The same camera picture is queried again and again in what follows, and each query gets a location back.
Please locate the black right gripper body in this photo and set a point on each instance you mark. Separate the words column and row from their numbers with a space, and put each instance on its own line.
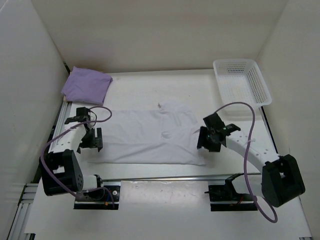
column 206, row 139

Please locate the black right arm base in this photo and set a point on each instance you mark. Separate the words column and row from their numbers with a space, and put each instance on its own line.
column 225, row 198

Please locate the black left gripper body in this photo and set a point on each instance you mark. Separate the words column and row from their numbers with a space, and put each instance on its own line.
column 88, row 139

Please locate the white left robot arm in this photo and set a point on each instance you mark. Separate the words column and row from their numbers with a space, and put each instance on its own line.
column 60, row 169

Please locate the aluminium table edge rail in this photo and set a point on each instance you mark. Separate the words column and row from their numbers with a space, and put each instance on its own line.
column 91, row 124

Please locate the purple t shirt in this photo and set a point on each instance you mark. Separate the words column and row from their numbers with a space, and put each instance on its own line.
column 86, row 86

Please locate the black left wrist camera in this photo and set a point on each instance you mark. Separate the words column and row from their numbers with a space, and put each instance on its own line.
column 83, row 114

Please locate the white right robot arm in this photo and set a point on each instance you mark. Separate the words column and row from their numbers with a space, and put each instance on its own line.
column 281, row 179

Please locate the white cloth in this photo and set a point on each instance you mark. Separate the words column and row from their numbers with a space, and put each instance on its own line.
column 166, row 135

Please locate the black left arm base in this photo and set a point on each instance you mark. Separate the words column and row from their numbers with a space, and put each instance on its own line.
column 99, row 200

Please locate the white plastic basket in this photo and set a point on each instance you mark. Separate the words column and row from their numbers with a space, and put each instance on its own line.
column 240, row 80

